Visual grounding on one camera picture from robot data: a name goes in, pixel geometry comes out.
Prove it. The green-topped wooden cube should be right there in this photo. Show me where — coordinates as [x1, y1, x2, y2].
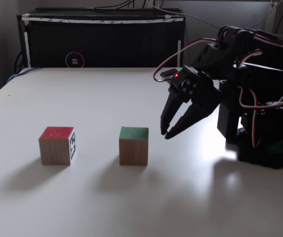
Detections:
[119, 126, 149, 166]

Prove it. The red-topped wooden cube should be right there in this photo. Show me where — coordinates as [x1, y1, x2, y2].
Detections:
[38, 126, 78, 166]

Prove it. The black computer case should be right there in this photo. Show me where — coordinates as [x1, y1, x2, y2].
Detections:
[17, 8, 187, 69]

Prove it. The red white servo wire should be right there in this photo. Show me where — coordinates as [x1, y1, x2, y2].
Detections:
[153, 37, 217, 82]
[239, 86, 263, 149]

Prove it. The blue cable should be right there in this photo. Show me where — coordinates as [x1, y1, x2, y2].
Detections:
[6, 66, 42, 84]

